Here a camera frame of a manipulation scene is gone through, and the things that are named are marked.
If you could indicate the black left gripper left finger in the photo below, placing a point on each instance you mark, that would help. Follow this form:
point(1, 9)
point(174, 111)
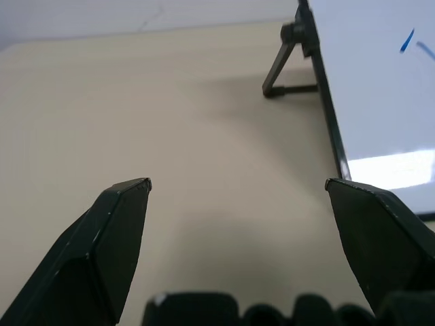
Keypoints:
point(85, 258)

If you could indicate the black folding whiteboard stand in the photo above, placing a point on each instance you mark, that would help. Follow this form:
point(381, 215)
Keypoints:
point(283, 64)

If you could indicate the black-framed whiteboard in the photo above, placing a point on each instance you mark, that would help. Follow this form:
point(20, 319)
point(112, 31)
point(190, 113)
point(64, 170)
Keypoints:
point(377, 102)

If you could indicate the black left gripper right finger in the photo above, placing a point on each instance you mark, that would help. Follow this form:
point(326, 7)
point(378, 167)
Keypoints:
point(380, 244)

